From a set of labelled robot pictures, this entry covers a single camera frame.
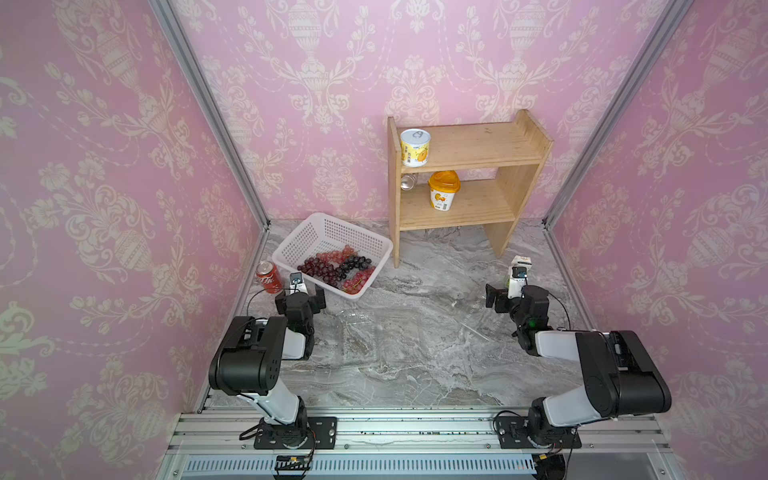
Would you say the black grape bunch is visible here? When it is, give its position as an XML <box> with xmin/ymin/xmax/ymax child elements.
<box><xmin>336</xmin><ymin>255</ymin><xmax>372</xmax><ymax>280</ymax></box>

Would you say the light red grape bunch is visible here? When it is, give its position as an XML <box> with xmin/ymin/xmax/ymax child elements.
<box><xmin>316</xmin><ymin>245</ymin><xmax>357</xmax><ymax>265</ymax></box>

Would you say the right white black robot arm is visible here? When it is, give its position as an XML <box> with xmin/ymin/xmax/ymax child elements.
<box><xmin>485</xmin><ymin>284</ymin><xmax>672</xmax><ymax>448</ymax></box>

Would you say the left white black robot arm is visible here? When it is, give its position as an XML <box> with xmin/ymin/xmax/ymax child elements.
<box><xmin>208</xmin><ymin>288</ymin><xmax>326</xmax><ymax>449</ymax></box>

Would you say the dark red grape bunch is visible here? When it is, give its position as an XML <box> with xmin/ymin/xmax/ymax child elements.
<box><xmin>297</xmin><ymin>256</ymin><xmax>341</xmax><ymax>287</ymax></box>

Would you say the pink red grape bunch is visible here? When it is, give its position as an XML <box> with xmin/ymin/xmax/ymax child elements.
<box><xmin>341</xmin><ymin>267</ymin><xmax>375</xmax><ymax>295</ymax></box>

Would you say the green white milk carton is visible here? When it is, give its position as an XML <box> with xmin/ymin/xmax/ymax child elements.
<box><xmin>509</xmin><ymin>255</ymin><xmax>532</xmax><ymax>279</ymax></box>

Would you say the red soda can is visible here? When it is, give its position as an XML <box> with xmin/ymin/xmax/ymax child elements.
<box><xmin>256</xmin><ymin>261</ymin><xmax>283</xmax><ymax>295</ymax></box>

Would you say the clear plastic container left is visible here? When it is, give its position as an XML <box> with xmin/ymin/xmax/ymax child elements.
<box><xmin>325</xmin><ymin>310</ymin><xmax>396</xmax><ymax>367</ymax></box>

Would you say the white plastic basket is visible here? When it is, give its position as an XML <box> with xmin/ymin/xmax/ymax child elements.
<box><xmin>272</xmin><ymin>213</ymin><xmax>393</xmax><ymax>301</ymax></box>

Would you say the orange lid white cup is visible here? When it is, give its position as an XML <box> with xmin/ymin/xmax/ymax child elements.
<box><xmin>428</xmin><ymin>170</ymin><xmax>461</xmax><ymax>212</ymax></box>

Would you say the small glass jar on shelf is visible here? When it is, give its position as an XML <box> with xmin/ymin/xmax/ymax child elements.
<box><xmin>400</xmin><ymin>174</ymin><xmax>418</xmax><ymax>191</ymax></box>

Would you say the wooden two-tier shelf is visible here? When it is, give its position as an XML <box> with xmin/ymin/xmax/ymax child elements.
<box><xmin>387</xmin><ymin>109</ymin><xmax>554</xmax><ymax>267</ymax></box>

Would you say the yellow white can on shelf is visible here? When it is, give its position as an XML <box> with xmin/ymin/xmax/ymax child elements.
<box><xmin>400</xmin><ymin>128</ymin><xmax>431</xmax><ymax>168</ymax></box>

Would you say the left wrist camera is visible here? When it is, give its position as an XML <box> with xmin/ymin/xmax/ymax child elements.
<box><xmin>287</xmin><ymin>272</ymin><xmax>308</xmax><ymax>295</ymax></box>

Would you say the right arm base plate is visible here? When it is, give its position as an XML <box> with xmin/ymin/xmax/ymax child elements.
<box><xmin>491</xmin><ymin>414</ymin><xmax>582</xmax><ymax>450</ymax></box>

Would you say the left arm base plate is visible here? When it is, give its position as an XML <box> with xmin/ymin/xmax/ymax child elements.
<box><xmin>253</xmin><ymin>416</ymin><xmax>338</xmax><ymax>450</ymax></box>

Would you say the aluminium rail frame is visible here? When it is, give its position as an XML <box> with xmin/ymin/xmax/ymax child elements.
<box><xmin>158</xmin><ymin>407</ymin><xmax>683</xmax><ymax>479</ymax></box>

